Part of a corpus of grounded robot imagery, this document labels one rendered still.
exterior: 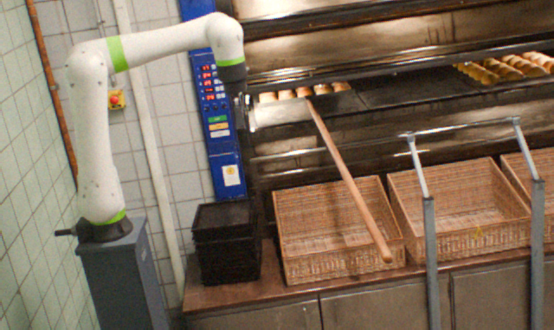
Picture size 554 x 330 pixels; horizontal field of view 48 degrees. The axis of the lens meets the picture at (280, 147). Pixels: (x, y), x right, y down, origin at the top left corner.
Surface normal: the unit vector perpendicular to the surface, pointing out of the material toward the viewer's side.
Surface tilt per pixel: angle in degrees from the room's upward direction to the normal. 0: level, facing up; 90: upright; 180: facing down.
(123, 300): 90
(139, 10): 90
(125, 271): 90
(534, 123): 70
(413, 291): 90
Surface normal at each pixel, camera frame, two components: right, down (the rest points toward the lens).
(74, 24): 0.08, 0.32
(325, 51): 0.03, -0.01
